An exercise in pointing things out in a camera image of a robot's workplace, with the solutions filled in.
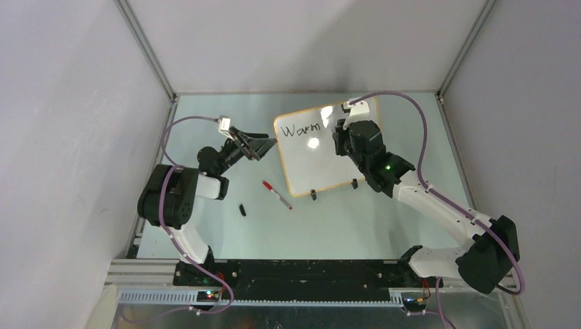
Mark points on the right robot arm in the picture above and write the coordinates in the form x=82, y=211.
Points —
x=488, y=248

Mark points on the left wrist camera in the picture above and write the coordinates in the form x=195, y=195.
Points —
x=224, y=125

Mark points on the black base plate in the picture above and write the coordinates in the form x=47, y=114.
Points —
x=303, y=280

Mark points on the aluminium frame rail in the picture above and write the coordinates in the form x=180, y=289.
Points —
x=136, y=29

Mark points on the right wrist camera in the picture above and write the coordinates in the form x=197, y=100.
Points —
x=356, y=110

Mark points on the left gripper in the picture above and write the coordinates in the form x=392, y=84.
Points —
x=261, y=145

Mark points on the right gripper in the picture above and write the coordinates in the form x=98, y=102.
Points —
x=339, y=136

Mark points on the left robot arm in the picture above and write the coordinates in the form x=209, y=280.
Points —
x=168, y=198

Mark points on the yellow framed whiteboard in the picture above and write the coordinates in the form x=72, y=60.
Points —
x=307, y=150

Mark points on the red capped marker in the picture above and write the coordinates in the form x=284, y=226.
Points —
x=279, y=197

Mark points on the black marker cap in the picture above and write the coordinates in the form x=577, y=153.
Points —
x=242, y=210

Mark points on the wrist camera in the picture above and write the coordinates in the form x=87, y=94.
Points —
x=356, y=110
x=224, y=125

